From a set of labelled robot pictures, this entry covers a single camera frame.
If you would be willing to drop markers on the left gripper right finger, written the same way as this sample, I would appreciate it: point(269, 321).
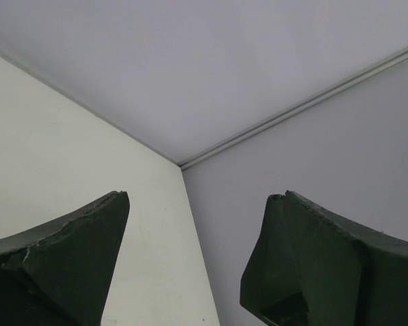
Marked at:
point(311, 266)

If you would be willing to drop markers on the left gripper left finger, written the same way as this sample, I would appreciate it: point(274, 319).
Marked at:
point(60, 272)

